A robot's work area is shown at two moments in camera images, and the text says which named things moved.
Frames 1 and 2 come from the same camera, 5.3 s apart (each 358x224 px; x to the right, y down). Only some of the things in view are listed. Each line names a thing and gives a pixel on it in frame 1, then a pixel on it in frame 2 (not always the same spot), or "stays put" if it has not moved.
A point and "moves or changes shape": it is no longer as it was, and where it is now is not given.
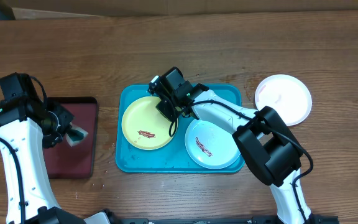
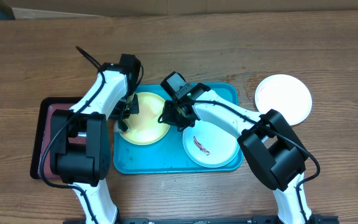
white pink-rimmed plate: (287, 95) stays put
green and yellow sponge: (71, 142) moves or changes shape
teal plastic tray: (174, 157) stays put
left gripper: (66, 116) to (133, 109)
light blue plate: (211, 146) stays put
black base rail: (308, 219) stays put
